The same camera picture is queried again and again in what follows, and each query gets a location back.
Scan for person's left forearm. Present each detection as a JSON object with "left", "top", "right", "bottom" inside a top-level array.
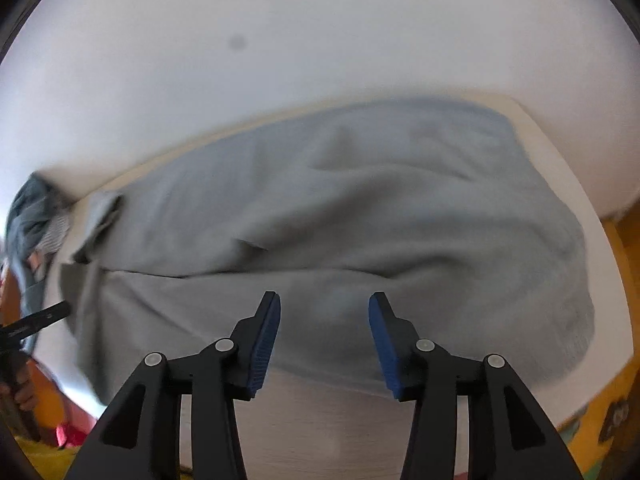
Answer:
[{"left": 15, "top": 437, "right": 101, "bottom": 480}]

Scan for grey striped shirt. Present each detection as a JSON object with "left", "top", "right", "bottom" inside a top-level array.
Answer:
[{"left": 37, "top": 212, "right": 71, "bottom": 256}]

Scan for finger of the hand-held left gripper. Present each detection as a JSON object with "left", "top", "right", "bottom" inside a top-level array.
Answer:
[{"left": 0, "top": 301, "right": 71, "bottom": 352}]

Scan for blue jeans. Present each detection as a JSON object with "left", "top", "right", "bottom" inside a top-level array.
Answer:
[{"left": 5, "top": 172, "right": 76, "bottom": 356}]

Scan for grey sweatpants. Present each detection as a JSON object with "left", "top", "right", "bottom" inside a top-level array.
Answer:
[{"left": 60, "top": 97, "right": 596, "bottom": 406}]

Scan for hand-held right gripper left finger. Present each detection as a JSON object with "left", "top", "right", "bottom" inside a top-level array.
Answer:
[{"left": 65, "top": 291, "right": 282, "bottom": 480}]

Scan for person's left hand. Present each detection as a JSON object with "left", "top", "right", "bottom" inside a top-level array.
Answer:
[{"left": 12, "top": 360, "right": 39, "bottom": 411}]

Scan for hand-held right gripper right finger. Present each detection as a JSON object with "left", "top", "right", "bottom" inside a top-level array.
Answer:
[{"left": 369, "top": 291, "right": 583, "bottom": 480}]

